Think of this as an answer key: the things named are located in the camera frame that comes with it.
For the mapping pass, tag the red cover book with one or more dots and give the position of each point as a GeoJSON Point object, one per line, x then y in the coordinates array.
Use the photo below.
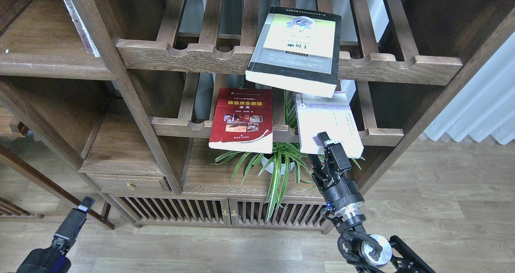
{"type": "Point", "coordinates": [243, 121]}

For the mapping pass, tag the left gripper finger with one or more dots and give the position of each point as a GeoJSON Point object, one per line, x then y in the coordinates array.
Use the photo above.
{"type": "Point", "coordinates": [86, 204]}

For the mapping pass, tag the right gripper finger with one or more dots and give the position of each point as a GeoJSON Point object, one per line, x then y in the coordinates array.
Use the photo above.
{"type": "Point", "coordinates": [316, 165]}
{"type": "Point", "coordinates": [324, 138]}

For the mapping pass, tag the dark wooden bookshelf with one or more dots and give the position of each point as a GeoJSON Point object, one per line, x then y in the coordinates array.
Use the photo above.
{"type": "Point", "coordinates": [142, 112]}

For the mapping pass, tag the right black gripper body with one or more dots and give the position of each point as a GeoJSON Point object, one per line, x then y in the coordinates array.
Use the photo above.
{"type": "Point", "coordinates": [342, 195]}

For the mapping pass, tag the white curtain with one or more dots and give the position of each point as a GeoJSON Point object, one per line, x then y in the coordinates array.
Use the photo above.
{"type": "Point", "coordinates": [485, 107]}

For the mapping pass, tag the white lavender cover book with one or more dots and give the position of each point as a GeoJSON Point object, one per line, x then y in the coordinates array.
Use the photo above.
{"type": "Point", "coordinates": [332, 115]}

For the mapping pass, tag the white standing books on shelf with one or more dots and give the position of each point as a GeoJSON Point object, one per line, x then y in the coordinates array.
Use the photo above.
{"type": "Point", "coordinates": [81, 30]}

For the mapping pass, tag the black yellow-green cover book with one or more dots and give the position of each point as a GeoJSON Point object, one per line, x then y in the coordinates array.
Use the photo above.
{"type": "Point", "coordinates": [298, 50]}

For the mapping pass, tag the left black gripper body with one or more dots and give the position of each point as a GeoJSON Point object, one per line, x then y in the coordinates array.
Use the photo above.
{"type": "Point", "coordinates": [53, 259]}

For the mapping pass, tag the brass drawer knob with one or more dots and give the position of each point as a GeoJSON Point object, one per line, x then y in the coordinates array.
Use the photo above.
{"type": "Point", "coordinates": [130, 186]}

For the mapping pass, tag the green spider plant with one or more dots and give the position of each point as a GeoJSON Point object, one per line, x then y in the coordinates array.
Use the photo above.
{"type": "Point", "coordinates": [284, 160]}

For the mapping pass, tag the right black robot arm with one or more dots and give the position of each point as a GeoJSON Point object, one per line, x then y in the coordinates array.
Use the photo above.
{"type": "Point", "coordinates": [368, 253]}

